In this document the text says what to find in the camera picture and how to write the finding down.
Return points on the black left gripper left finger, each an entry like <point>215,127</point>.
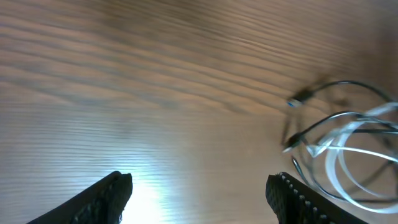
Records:
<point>101,203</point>

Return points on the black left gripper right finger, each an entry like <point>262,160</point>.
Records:
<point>295,203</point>

